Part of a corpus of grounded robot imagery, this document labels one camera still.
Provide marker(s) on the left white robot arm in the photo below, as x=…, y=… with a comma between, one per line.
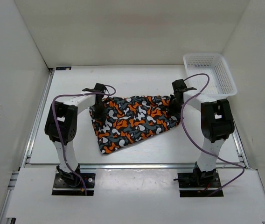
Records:
x=61, y=128

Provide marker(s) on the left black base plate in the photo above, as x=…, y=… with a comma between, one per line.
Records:
x=63, y=186

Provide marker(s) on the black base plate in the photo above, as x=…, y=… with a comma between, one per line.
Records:
x=63, y=186
x=190, y=186

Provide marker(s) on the orange camouflage patterned shorts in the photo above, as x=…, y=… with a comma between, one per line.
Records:
x=130, y=120

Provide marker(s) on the white perforated plastic basket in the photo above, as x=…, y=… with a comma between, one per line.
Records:
x=221, y=83

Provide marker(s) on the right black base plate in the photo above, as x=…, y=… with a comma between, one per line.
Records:
x=190, y=186

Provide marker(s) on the blue label sticker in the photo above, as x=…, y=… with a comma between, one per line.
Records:
x=63, y=68

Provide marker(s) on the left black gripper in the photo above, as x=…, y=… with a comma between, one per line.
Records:
x=100, y=116

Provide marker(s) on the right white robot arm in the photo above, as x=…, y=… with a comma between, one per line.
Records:
x=216, y=126

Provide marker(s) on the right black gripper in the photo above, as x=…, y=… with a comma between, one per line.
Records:
x=172, y=111

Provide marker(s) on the aluminium rail frame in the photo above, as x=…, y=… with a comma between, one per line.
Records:
x=133, y=186

